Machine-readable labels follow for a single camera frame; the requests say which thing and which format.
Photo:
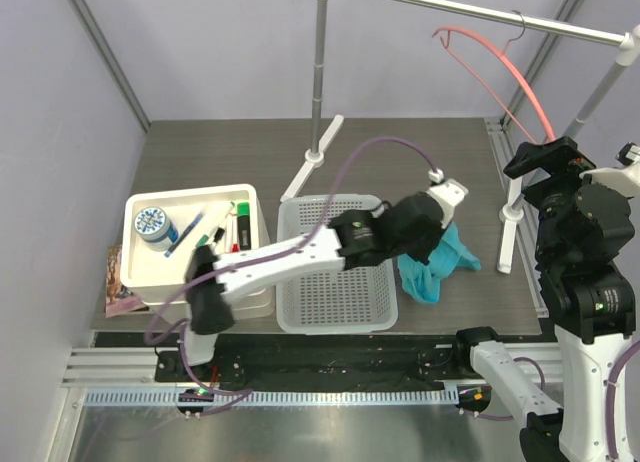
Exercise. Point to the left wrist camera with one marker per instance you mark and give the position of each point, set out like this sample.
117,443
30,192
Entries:
447,192

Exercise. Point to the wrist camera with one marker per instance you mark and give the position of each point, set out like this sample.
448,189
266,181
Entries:
447,192
623,179

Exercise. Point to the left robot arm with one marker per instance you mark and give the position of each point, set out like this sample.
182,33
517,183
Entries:
351,240

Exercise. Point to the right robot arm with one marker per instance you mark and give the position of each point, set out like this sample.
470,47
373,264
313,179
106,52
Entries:
583,223

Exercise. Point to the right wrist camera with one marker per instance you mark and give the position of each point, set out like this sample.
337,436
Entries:
623,179

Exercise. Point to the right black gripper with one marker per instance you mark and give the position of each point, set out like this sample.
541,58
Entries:
559,154

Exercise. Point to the blue white tape roll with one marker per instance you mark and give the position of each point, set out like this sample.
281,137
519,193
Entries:
155,228

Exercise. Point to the green highlighter marker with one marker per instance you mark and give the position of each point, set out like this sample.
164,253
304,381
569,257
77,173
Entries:
244,226

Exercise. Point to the white cable duct strip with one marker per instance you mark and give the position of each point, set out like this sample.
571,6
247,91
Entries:
178,397

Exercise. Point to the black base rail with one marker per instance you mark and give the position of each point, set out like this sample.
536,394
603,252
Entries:
333,364

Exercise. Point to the blue t shirt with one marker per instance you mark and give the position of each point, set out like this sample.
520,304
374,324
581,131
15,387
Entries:
422,280

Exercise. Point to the white storage bin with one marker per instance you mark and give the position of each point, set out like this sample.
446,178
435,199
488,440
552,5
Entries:
145,269

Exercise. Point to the blue pen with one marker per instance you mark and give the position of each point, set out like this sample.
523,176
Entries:
186,232

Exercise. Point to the red marker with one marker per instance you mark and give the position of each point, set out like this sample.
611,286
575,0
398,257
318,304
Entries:
233,234

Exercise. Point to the white perforated basket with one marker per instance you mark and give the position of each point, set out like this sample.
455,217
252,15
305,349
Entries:
358,301

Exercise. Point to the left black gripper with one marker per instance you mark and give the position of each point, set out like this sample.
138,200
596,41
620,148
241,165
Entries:
424,254

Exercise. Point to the pink snack packet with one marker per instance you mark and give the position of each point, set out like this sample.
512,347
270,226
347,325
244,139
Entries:
119,299

